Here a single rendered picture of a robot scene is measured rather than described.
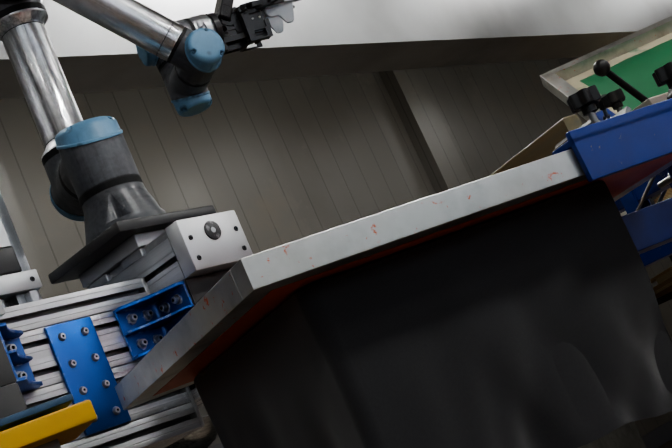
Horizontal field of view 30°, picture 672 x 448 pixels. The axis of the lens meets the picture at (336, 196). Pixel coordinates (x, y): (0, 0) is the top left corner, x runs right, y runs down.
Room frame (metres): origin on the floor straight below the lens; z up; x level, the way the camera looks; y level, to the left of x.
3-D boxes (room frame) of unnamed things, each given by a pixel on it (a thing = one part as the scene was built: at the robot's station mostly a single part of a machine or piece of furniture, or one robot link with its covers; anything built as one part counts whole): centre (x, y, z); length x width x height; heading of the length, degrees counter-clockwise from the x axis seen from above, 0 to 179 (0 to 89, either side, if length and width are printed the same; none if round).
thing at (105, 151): (2.15, 0.36, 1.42); 0.13 x 0.12 x 0.14; 26
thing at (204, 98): (2.36, 0.17, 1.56); 0.11 x 0.08 x 0.11; 26
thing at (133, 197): (2.14, 0.36, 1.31); 0.15 x 0.15 x 0.10
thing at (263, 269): (1.78, -0.07, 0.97); 0.79 x 0.58 x 0.04; 120
